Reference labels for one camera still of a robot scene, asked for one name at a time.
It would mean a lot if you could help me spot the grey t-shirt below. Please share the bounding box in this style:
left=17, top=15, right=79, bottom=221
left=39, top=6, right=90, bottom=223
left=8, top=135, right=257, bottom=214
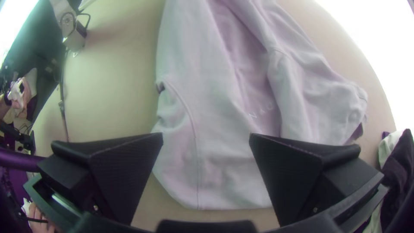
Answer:
left=150, top=0, right=369, bottom=211

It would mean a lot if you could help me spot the person's hand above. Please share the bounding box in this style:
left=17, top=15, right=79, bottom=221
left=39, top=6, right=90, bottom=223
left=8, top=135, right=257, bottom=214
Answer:
left=28, top=202, right=56, bottom=233

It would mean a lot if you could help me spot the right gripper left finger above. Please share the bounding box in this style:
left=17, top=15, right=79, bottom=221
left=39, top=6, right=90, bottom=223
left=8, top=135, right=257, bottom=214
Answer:
left=37, top=132, right=164, bottom=226

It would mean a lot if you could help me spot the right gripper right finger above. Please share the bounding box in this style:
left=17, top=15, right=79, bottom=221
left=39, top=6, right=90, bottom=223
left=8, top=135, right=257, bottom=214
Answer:
left=248, top=132, right=385, bottom=227

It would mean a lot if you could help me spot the heap of clothes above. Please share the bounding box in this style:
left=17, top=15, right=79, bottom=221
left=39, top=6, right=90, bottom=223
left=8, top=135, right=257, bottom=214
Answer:
left=371, top=128, right=414, bottom=233

